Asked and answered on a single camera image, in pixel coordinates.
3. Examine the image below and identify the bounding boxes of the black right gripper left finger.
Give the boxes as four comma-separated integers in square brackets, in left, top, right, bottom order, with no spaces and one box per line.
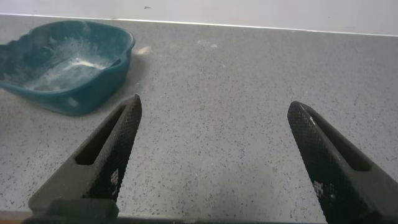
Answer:
[23,94,143,224]

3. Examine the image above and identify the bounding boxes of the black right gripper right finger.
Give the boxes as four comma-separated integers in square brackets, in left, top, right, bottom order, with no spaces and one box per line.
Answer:
[287,101,398,224]

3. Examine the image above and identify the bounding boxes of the white powder residue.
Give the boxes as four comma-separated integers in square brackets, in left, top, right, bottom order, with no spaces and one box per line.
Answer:
[24,37,116,93]

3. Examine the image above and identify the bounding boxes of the teal plastic tray with handle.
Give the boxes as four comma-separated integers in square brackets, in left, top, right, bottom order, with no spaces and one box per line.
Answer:
[0,20,136,116]

